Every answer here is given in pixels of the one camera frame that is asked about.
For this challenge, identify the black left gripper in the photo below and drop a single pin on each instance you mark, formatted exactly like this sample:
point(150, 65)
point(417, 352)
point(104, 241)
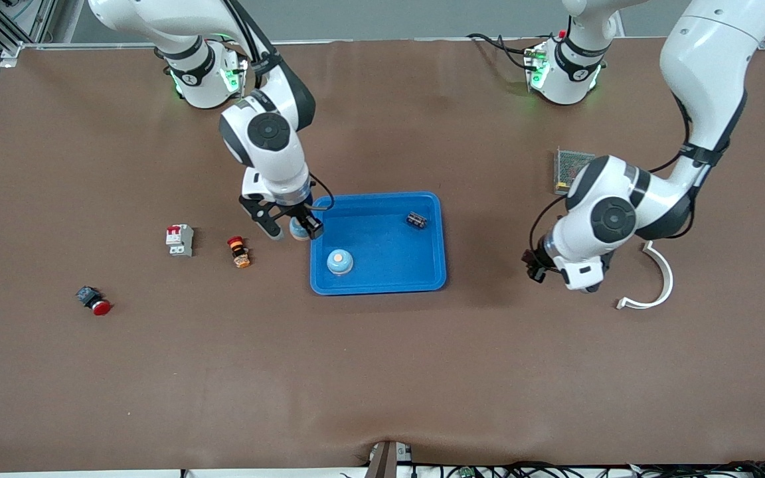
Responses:
point(536, 263)

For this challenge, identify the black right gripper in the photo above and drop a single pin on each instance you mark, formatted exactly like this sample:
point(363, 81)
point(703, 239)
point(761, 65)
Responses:
point(297, 213)

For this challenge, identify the light blue service bell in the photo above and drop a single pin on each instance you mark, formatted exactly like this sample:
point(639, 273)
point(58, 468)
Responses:
point(298, 230)
point(340, 262)

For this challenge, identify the black electrolytic capacitor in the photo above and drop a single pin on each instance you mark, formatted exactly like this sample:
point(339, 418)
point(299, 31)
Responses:
point(416, 221)

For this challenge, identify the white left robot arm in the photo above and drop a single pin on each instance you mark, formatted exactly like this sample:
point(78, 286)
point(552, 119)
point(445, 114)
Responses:
point(708, 60)

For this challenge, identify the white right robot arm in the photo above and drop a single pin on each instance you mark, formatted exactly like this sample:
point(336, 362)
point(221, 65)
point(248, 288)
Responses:
point(276, 166)

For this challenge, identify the blue plastic tray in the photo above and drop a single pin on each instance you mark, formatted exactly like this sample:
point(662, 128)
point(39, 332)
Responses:
point(377, 245)

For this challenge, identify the metal mesh power supply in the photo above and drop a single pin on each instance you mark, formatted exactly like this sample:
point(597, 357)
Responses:
point(567, 169)

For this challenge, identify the red mushroom push button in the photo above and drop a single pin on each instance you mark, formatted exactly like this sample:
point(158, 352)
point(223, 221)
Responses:
point(93, 300)

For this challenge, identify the red orange emergency stop switch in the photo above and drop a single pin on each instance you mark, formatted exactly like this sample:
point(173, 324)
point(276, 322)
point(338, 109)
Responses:
point(239, 252)

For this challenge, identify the white circuit breaker red switch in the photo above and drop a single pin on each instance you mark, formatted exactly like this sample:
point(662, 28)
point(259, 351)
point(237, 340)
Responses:
point(180, 240)

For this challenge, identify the white curved plastic bracket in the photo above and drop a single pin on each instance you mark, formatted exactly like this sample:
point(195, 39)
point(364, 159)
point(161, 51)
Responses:
point(669, 277)

